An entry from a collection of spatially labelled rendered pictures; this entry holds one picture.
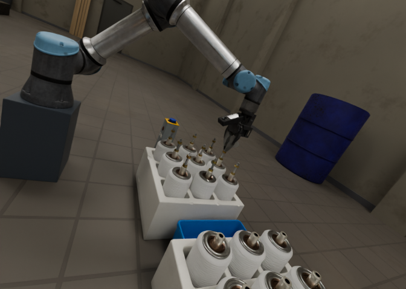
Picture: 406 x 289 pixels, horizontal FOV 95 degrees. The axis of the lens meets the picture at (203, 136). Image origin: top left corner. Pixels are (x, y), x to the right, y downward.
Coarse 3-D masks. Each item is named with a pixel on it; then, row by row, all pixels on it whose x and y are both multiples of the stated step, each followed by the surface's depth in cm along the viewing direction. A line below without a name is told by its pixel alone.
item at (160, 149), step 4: (160, 144) 86; (156, 148) 88; (160, 148) 86; (164, 148) 85; (168, 148) 86; (172, 148) 87; (156, 152) 87; (160, 152) 86; (164, 152) 86; (156, 156) 87; (160, 156) 86; (156, 160) 87; (160, 160) 87
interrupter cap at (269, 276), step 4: (268, 272) 44; (272, 272) 45; (268, 276) 43; (272, 276) 44; (276, 276) 44; (280, 276) 45; (268, 280) 43; (272, 280) 43; (276, 280) 44; (268, 284) 42; (272, 284) 42; (276, 284) 43; (268, 288) 40; (272, 288) 41; (292, 288) 43
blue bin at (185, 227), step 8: (184, 224) 68; (192, 224) 69; (200, 224) 71; (208, 224) 73; (216, 224) 75; (224, 224) 77; (232, 224) 79; (240, 224) 79; (176, 232) 65; (184, 232) 70; (192, 232) 71; (200, 232) 73; (224, 232) 79; (232, 232) 81
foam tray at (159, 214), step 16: (144, 160) 90; (144, 176) 84; (144, 192) 78; (160, 192) 66; (144, 208) 74; (160, 208) 63; (176, 208) 66; (192, 208) 69; (208, 208) 73; (224, 208) 77; (240, 208) 81; (144, 224) 70; (160, 224) 67; (176, 224) 70
